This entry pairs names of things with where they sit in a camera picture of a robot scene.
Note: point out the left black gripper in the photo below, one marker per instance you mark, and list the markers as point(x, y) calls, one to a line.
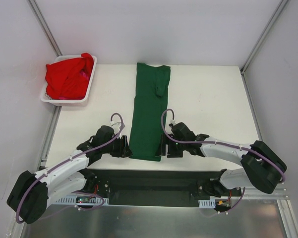
point(121, 146)

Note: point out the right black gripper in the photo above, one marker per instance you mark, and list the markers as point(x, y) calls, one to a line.
point(169, 146)

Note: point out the green t shirt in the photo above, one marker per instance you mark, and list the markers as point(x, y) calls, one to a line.
point(150, 101)

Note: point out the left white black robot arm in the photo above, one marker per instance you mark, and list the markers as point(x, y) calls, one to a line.
point(34, 192)

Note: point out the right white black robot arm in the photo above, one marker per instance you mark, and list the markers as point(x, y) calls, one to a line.
point(260, 167)

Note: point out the red t shirt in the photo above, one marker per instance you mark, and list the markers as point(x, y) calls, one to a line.
point(69, 79)

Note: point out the white plastic basket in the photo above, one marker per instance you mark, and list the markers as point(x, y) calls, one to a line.
point(45, 98)

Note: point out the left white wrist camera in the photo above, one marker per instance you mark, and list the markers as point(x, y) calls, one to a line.
point(117, 127)

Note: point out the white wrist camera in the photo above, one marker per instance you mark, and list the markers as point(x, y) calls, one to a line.
point(172, 122)
point(117, 127)

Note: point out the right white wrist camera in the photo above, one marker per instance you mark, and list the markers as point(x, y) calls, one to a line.
point(172, 122)

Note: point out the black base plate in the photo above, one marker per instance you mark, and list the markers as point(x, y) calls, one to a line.
point(149, 188)

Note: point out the right slotted cable duct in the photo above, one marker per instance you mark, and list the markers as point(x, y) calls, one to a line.
point(209, 204)

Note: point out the slotted cable duct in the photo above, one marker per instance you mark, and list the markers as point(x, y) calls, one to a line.
point(209, 204)
point(82, 200)

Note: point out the left slotted cable duct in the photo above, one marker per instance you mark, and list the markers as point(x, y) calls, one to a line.
point(82, 200)

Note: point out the aluminium rail beam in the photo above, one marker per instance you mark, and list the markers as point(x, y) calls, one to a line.
point(278, 194)

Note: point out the left aluminium frame post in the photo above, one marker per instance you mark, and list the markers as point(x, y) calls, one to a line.
point(44, 25)

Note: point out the aluminium frame post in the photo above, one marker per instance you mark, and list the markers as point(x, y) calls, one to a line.
point(44, 25)
point(264, 34)

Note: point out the right aluminium frame post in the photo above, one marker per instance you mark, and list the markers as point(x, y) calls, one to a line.
point(264, 34)

